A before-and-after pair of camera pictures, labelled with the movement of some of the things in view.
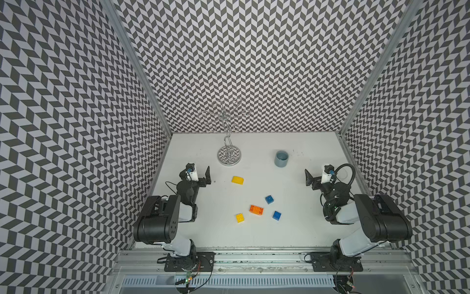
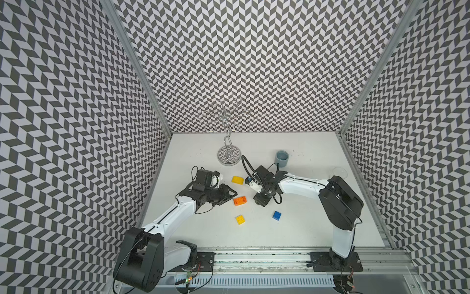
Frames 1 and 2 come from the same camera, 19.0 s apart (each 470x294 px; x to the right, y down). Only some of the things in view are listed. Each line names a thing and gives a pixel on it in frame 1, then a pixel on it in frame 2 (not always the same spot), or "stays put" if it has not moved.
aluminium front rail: (262, 263) stays put
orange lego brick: (257, 210) to (240, 201)
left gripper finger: (191, 166) to (226, 188)
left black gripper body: (195, 185) to (213, 195)
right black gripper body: (324, 187) to (264, 196)
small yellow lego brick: (240, 218) stays put
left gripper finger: (207, 174) to (227, 198)
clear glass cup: (342, 173) stays put
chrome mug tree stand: (229, 154) stays put
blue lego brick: (276, 215) stays put
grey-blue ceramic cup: (281, 158) stays put
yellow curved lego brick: (237, 180) stays put
